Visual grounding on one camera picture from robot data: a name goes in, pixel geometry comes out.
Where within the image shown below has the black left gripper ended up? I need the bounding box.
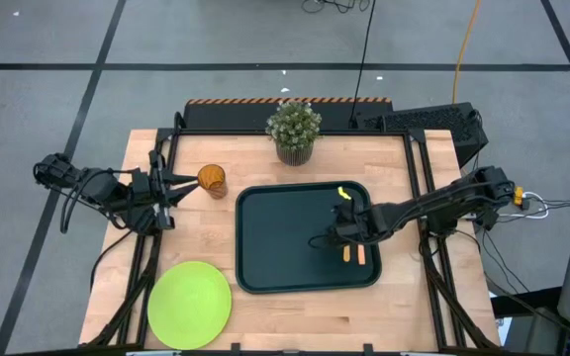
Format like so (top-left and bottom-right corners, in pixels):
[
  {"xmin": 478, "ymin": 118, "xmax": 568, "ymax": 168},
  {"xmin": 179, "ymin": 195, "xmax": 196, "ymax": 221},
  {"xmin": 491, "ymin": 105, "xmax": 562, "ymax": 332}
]
[{"xmin": 134, "ymin": 150, "xmax": 202, "ymax": 232}]

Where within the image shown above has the plant in striped pot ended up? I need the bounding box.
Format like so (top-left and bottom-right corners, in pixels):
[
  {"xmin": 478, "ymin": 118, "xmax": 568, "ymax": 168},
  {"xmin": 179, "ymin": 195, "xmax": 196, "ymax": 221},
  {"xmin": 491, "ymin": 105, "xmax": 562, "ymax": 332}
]
[{"xmin": 264, "ymin": 100, "xmax": 324, "ymax": 168}]

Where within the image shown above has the lime green round plate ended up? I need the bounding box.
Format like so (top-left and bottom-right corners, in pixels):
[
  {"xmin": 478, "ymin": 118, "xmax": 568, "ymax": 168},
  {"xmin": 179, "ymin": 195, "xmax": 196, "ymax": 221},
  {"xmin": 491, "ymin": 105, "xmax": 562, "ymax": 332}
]
[{"xmin": 146, "ymin": 260, "xmax": 234, "ymax": 351}]

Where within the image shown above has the yellow hanging cable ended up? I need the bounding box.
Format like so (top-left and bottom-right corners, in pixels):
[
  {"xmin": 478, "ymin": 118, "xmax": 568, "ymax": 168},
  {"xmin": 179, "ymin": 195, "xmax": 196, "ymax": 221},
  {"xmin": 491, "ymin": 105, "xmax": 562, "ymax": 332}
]
[{"xmin": 451, "ymin": 0, "xmax": 482, "ymax": 105}]

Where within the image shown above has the black aluminium table frame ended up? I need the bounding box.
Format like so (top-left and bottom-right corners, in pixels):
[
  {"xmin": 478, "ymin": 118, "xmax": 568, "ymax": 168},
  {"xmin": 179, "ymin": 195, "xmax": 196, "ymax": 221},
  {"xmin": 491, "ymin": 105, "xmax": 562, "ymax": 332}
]
[{"xmin": 79, "ymin": 112, "xmax": 503, "ymax": 351}]

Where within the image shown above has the black cable coil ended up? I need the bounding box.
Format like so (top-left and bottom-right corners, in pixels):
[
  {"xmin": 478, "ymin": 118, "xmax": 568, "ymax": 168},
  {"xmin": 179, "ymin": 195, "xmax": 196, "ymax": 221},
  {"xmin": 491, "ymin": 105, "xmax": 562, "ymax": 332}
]
[{"xmin": 300, "ymin": 0, "xmax": 372, "ymax": 15}]

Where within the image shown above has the dark green plastic tray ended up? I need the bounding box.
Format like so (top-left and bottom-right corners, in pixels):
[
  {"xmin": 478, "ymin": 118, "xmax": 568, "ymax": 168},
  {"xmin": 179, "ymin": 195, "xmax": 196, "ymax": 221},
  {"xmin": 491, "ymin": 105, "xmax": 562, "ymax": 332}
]
[{"xmin": 235, "ymin": 180, "xmax": 384, "ymax": 296}]

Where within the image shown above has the white cable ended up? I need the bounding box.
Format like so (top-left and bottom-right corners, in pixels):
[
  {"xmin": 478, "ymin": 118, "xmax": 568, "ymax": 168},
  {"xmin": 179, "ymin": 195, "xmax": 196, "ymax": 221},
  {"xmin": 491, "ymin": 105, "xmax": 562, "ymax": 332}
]
[{"xmin": 505, "ymin": 191, "xmax": 550, "ymax": 221}]

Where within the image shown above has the amber faceted glass cup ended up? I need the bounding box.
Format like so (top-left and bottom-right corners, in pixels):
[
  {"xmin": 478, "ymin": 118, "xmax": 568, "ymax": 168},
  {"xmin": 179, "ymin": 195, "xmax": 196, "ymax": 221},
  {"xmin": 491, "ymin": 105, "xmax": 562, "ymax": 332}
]
[{"xmin": 196, "ymin": 163, "xmax": 229, "ymax": 201}]

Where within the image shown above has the hazard striped black ramp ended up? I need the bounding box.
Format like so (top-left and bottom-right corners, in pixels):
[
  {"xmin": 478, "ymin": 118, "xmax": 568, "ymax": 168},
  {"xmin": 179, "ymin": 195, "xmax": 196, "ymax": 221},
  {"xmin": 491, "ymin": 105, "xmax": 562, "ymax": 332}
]
[{"xmin": 183, "ymin": 96, "xmax": 395, "ymax": 132}]

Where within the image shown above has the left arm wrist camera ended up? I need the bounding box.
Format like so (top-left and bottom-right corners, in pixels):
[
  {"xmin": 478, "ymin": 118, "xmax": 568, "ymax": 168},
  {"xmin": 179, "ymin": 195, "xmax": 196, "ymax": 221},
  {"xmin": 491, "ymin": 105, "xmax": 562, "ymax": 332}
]
[{"xmin": 129, "ymin": 170, "xmax": 153, "ymax": 200}]

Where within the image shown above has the black hanging cable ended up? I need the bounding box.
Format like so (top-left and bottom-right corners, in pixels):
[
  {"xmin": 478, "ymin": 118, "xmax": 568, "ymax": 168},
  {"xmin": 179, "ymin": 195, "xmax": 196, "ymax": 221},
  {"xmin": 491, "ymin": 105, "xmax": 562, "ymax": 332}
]
[{"xmin": 347, "ymin": 0, "xmax": 378, "ymax": 129}]

